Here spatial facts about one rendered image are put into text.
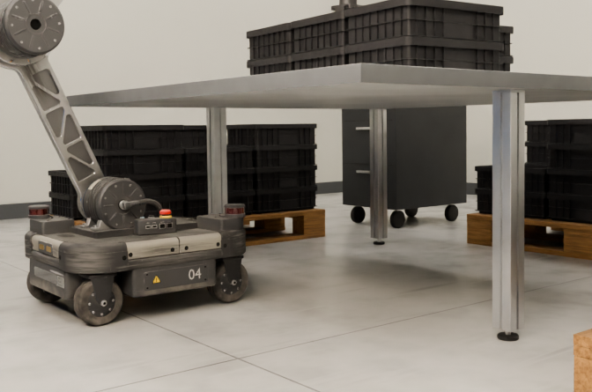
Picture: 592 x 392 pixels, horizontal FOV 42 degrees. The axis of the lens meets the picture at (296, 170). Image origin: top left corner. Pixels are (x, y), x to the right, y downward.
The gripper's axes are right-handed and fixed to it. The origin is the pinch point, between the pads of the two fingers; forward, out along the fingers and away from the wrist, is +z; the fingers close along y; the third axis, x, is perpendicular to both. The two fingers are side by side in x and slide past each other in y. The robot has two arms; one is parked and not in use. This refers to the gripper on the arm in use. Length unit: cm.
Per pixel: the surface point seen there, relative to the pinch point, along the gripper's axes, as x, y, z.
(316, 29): 8.7, 4.5, -0.9
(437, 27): -3.3, -38.6, -0.1
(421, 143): -149, 120, 41
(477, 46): -18.9, -39.9, 3.8
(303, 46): 7.8, 12.9, 4.0
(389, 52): 7.4, -31.0, 7.5
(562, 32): -327, 168, -42
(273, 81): 56, -46, 19
